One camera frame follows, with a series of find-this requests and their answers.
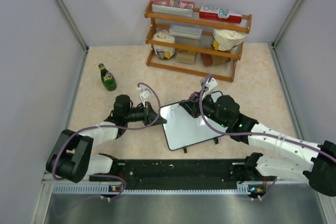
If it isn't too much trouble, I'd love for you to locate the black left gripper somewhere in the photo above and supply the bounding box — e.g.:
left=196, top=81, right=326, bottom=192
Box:
left=124, top=101, right=166, bottom=126

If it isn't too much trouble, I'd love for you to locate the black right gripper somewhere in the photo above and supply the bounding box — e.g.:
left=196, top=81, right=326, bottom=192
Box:
left=180, top=89, right=229, bottom=128

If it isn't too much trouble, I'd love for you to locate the white marker pen magenta cap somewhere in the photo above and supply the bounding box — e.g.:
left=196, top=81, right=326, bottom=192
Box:
left=184, top=91, right=199, bottom=103

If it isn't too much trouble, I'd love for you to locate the white whiteboard black frame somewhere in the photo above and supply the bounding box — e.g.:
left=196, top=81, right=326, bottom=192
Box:
left=160, top=102, right=221, bottom=151

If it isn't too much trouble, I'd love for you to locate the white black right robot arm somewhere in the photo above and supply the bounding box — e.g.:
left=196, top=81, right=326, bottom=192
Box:
left=179, top=95, right=335, bottom=197

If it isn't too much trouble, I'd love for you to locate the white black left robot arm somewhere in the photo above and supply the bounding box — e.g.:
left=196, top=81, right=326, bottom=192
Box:
left=46, top=94, right=167, bottom=183

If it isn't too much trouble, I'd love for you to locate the brown bread package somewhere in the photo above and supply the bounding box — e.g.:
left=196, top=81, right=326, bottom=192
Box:
left=201, top=53, right=230, bottom=67

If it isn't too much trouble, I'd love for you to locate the tan cardboard box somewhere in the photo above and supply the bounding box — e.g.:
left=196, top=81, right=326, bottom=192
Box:
left=176, top=49, right=197, bottom=65

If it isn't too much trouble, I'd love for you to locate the green glass bottle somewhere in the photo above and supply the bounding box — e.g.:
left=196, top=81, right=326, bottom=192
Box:
left=98, top=63, right=117, bottom=91

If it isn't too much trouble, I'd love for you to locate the clear plastic container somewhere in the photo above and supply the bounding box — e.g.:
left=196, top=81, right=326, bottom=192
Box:
left=169, top=25, right=203, bottom=47

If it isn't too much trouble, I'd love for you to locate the white wrapped jar right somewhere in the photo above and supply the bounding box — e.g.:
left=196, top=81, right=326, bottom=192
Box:
left=211, top=29, right=248, bottom=51

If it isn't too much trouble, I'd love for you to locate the orange wooden shelf rack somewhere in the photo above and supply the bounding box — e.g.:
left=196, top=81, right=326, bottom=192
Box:
left=144, top=0, right=252, bottom=82

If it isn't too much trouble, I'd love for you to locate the red white box right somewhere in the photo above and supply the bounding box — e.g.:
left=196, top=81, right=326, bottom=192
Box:
left=199, top=6, right=243, bottom=24

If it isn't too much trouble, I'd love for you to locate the red white box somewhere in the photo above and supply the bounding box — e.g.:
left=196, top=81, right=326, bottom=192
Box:
left=152, top=0, right=195, bottom=17
left=199, top=6, right=243, bottom=24

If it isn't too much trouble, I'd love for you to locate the red white box left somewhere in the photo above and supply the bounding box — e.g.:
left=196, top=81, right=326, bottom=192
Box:
left=152, top=0, right=195, bottom=17

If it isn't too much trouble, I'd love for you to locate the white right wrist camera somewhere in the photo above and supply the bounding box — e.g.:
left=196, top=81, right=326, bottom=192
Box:
left=203, top=77, right=218, bottom=97

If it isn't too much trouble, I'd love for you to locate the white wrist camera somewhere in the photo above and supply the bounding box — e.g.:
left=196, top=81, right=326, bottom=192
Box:
left=137, top=87, right=152, bottom=106
left=203, top=77, right=218, bottom=97

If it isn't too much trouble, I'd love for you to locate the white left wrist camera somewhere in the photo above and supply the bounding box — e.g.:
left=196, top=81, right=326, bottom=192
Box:
left=137, top=87, right=152, bottom=106

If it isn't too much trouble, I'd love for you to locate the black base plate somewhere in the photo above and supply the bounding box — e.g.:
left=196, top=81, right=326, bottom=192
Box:
left=89, top=158, right=266, bottom=190

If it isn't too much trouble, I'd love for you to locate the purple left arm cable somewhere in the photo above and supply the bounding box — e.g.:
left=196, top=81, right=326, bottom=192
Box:
left=51, top=82, right=161, bottom=200

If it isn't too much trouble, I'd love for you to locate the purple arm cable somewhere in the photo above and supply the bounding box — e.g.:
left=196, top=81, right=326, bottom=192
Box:
left=198, top=74, right=336, bottom=163
left=51, top=82, right=161, bottom=200

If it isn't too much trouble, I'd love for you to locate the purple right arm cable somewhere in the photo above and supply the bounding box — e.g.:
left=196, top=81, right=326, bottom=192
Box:
left=198, top=74, right=336, bottom=163

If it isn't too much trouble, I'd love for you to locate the grey slotted cable duct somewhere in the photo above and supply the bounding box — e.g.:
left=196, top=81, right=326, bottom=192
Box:
left=52, top=184, right=265, bottom=196

